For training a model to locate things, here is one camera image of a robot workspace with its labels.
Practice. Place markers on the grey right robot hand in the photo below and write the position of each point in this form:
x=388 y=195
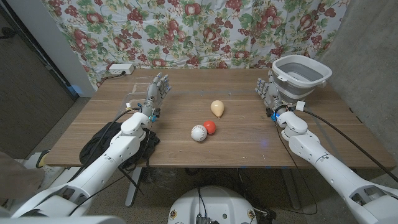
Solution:
x=272 y=96

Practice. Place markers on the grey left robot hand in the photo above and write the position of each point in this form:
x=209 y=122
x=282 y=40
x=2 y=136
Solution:
x=155 y=93

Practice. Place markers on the black shorts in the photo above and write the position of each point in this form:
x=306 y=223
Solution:
x=150 y=144

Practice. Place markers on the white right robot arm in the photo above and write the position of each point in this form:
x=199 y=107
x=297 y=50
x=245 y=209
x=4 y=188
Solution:
x=311 y=149

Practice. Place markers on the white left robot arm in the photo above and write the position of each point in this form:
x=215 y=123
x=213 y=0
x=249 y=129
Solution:
x=109 y=155

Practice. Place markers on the clear plastic clamshell container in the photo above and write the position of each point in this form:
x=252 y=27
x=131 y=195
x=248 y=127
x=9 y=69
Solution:
x=133 y=101

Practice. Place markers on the white baseball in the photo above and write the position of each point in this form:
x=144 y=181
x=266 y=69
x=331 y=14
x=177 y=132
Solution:
x=199 y=133

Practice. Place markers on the red ball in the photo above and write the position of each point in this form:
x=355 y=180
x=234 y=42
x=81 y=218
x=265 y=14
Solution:
x=211 y=127

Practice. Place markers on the white grey collapsible tub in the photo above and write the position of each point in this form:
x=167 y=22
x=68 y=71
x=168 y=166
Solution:
x=298 y=71

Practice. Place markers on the white power strip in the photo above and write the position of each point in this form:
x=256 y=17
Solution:
x=121 y=68

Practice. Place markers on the grey tape strip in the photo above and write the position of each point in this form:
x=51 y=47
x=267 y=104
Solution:
x=202 y=92

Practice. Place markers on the beige toy pear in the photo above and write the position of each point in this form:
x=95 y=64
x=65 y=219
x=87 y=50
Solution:
x=217 y=108

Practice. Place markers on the floral fruit print backdrop cloth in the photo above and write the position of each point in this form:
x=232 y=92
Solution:
x=186 y=31

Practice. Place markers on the table leg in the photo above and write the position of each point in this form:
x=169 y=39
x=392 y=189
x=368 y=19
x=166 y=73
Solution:
x=290 y=186
x=132 y=189

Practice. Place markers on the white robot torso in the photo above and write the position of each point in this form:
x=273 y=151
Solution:
x=217 y=205

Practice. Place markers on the black yellow rimmed object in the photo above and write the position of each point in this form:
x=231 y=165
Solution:
x=42 y=158

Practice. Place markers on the person leg in brown trousers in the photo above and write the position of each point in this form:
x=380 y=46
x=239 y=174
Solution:
x=18 y=174

